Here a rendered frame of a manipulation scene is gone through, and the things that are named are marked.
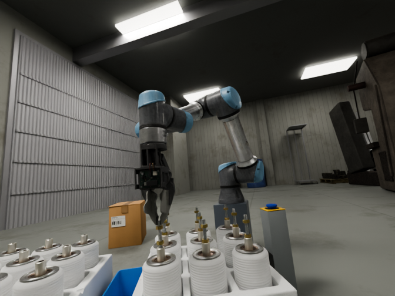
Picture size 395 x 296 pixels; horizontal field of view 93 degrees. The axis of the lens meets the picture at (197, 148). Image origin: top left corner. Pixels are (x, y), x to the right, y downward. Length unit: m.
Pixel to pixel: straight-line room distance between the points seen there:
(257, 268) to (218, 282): 0.10
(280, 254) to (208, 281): 0.35
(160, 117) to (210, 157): 7.27
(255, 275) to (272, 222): 0.27
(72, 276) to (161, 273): 0.31
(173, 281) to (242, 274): 0.17
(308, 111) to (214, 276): 7.70
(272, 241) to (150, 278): 0.45
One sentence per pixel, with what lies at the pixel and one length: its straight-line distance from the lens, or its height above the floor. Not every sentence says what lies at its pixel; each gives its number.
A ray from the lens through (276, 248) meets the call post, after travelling 0.81.
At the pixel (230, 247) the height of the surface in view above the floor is 0.23.
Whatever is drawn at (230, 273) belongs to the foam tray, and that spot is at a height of 0.18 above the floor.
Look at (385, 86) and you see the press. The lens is 3.91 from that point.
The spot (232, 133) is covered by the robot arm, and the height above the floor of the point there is 0.66.
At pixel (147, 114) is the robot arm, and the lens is 0.53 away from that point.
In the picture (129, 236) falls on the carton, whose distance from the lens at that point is 1.64.
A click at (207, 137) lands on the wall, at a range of 7.92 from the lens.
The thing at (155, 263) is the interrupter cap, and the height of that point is 0.25.
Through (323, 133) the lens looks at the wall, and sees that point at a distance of 7.95.
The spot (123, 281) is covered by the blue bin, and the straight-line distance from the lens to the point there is 0.95.
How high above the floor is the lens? 0.45
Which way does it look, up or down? 9 degrees up
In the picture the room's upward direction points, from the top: 5 degrees counter-clockwise
